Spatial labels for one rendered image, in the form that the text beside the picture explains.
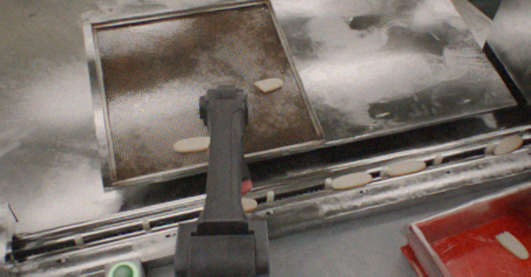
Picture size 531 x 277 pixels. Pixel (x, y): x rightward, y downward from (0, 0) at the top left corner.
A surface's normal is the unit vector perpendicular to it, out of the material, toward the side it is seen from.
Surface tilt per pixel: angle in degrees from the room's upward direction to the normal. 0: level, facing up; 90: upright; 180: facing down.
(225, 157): 16
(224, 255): 20
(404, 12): 10
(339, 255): 0
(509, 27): 90
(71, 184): 0
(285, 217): 0
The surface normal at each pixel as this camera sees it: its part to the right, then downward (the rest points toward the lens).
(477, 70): 0.06, -0.55
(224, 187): 0.00, -0.86
